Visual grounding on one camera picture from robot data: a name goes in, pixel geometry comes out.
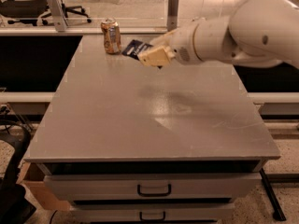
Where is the lower grey drawer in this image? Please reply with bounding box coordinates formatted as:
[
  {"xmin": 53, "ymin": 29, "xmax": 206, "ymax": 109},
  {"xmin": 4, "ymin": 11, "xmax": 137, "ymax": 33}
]
[{"xmin": 71, "ymin": 203, "xmax": 235, "ymax": 223}]

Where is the cardboard box under table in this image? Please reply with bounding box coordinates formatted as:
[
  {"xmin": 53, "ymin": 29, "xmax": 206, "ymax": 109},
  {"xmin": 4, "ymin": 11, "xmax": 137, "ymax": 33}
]
[{"xmin": 18, "ymin": 162, "xmax": 70, "ymax": 211}]

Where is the black lower drawer handle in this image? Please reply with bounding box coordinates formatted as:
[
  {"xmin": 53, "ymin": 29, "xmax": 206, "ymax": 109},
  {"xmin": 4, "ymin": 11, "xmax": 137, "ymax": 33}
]
[{"xmin": 139, "ymin": 211, "xmax": 166, "ymax": 222}]

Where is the black table leg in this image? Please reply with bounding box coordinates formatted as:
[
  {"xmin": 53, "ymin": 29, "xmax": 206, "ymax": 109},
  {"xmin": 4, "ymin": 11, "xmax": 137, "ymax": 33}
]
[{"xmin": 260, "ymin": 169, "xmax": 287, "ymax": 221}]

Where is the black drawer handle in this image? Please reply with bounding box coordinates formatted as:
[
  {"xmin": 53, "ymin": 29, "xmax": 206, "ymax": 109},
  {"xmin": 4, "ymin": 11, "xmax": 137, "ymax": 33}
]
[
  {"xmin": 139, "ymin": 211, "xmax": 166, "ymax": 222},
  {"xmin": 136, "ymin": 184, "xmax": 172, "ymax": 198}
]

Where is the metal glass bracket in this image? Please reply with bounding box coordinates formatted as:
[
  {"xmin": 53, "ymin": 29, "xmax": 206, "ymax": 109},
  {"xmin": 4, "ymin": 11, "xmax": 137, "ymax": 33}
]
[
  {"xmin": 166, "ymin": 0, "xmax": 179, "ymax": 31},
  {"xmin": 47, "ymin": 0, "xmax": 67, "ymax": 32}
]

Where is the left metal glass bracket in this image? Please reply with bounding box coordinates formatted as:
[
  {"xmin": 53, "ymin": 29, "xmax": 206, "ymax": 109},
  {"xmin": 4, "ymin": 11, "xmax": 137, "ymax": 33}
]
[{"xmin": 47, "ymin": 0, "xmax": 67, "ymax": 32}]

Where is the blue rxbar blueberry wrapper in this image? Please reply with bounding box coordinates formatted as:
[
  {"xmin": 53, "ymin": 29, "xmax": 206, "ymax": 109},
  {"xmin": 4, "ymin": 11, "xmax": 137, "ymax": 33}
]
[{"xmin": 121, "ymin": 39, "xmax": 151, "ymax": 65}]

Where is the grey drawer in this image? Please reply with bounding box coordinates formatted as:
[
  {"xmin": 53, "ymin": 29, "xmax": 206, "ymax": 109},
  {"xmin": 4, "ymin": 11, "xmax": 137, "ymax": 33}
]
[
  {"xmin": 44, "ymin": 173, "xmax": 261, "ymax": 202},
  {"xmin": 71, "ymin": 203, "xmax": 235, "ymax": 223}
]

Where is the black upper drawer handle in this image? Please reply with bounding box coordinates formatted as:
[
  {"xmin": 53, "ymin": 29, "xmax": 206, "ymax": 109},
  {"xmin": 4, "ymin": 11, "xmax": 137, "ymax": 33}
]
[{"xmin": 136, "ymin": 184, "xmax": 172, "ymax": 198}]

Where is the black chair left foreground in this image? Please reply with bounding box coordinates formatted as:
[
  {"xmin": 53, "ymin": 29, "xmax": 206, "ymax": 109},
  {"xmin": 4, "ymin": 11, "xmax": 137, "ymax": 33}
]
[{"xmin": 0, "ymin": 119, "xmax": 36, "ymax": 224}]

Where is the upper grey drawer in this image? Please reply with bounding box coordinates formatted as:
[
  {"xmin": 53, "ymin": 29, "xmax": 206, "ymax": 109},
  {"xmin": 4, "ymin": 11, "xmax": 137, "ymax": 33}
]
[{"xmin": 44, "ymin": 173, "xmax": 261, "ymax": 202}]

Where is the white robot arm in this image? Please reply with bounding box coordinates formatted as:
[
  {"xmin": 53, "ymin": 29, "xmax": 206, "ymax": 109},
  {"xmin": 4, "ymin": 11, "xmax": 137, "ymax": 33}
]
[{"xmin": 138, "ymin": 0, "xmax": 299, "ymax": 68}]

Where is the black office chair background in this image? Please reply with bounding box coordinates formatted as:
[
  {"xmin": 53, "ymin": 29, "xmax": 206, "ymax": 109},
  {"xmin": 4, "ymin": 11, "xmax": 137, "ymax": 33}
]
[{"xmin": 0, "ymin": 0, "xmax": 92, "ymax": 27}]

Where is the middle metal glass bracket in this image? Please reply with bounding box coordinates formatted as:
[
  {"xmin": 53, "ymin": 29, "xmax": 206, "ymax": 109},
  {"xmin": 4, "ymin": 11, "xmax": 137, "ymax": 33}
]
[{"xmin": 166, "ymin": 0, "xmax": 179, "ymax": 31}]

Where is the orange soda can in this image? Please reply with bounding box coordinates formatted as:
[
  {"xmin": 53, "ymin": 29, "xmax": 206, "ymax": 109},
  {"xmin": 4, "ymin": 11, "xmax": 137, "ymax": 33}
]
[{"xmin": 101, "ymin": 18, "xmax": 121, "ymax": 54}]

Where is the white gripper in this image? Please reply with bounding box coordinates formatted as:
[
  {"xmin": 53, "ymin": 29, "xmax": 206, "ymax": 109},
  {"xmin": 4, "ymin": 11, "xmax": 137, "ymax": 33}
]
[{"xmin": 137, "ymin": 20, "xmax": 206, "ymax": 67}]

